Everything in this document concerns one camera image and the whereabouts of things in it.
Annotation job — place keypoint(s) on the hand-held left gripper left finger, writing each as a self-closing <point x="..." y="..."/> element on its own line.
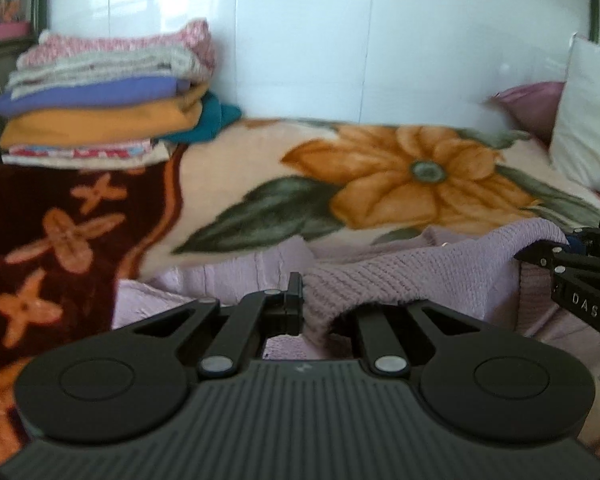
<point x="292" y="305"/>

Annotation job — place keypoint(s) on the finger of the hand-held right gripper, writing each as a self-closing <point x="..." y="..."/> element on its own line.
<point x="542" y="252"/>
<point x="597" y="240"/>

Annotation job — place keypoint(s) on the white pillow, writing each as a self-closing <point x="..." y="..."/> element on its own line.
<point x="587" y="110"/>

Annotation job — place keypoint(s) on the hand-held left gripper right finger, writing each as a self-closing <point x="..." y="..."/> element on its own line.
<point x="375" y="330"/>

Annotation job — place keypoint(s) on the stack of folded clothes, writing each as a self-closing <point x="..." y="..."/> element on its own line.
<point x="80" y="120"/>

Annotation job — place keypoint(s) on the pink flat box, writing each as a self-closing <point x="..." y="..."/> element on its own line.
<point x="2" y="31"/>

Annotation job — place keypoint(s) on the floral fleece blanket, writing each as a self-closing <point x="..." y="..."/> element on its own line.
<point x="230" y="175"/>

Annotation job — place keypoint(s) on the pink pillow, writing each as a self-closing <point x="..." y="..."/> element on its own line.
<point x="530" y="107"/>

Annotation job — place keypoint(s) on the lilac knit cardigan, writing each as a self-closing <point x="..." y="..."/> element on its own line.
<point x="405" y="270"/>

